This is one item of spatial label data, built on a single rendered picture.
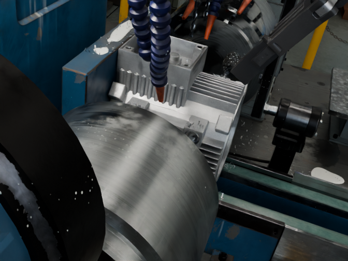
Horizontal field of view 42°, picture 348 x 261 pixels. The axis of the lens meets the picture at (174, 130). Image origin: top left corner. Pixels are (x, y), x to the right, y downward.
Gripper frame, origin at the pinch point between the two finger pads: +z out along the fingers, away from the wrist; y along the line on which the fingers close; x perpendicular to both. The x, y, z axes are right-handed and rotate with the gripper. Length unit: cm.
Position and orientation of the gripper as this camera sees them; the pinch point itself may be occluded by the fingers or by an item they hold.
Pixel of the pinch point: (255, 60)
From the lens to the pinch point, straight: 63.8
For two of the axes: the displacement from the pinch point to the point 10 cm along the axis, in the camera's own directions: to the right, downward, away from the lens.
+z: -5.9, 5.5, 5.9
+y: -3.3, 5.0, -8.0
